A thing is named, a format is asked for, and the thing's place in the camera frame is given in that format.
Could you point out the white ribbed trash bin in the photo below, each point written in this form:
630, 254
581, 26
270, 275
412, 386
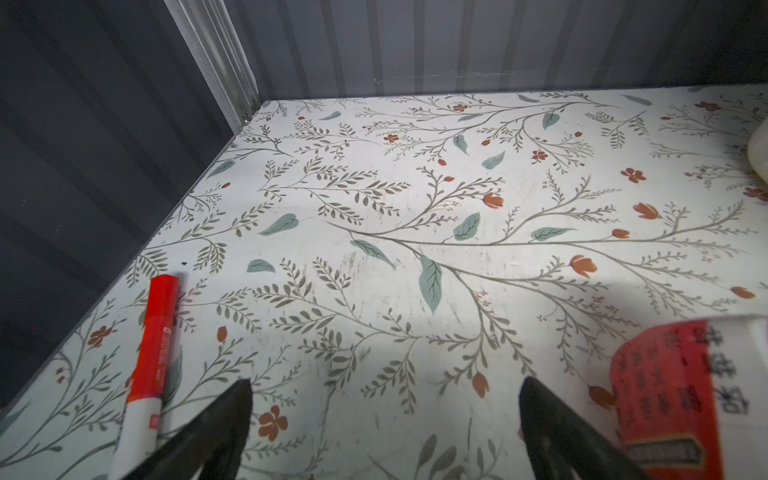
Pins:
757, 151

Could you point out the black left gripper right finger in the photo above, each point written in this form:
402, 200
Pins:
562, 445

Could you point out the red white marker pen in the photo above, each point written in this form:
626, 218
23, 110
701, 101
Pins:
141, 420

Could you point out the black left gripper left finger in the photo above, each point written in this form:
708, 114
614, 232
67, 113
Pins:
210, 446

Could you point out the clear bottle red label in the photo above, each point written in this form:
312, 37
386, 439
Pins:
691, 398

